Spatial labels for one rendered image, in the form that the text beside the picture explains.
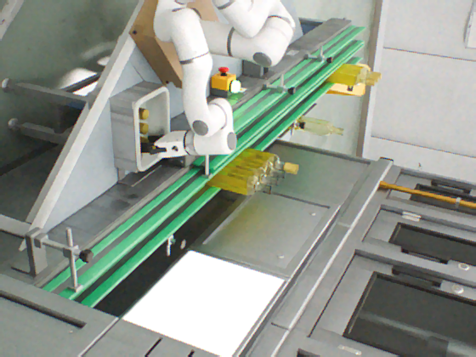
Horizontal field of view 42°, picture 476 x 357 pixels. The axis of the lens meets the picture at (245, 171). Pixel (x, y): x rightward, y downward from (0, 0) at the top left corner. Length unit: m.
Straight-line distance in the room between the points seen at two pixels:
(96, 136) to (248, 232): 0.58
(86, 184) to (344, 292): 0.81
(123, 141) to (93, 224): 0.27
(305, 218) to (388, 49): 5.97
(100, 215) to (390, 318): 0.85
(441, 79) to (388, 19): 0.97
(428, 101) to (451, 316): 6.29
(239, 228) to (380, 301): 0.51
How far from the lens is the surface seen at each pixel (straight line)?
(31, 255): 1.53
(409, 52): 7.91
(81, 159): 1.75
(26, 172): 2.50
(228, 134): 1.70
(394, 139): 8.29
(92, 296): 1.62
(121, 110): 1.79
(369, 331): 1.75
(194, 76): 1.63
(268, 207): 2.14
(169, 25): 1.64
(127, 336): 1.11
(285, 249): 1.93
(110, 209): 1.78
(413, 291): 1.92
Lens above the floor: 1.79
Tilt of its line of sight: 22 degrees down
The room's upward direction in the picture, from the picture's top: 104 degrees clockwise
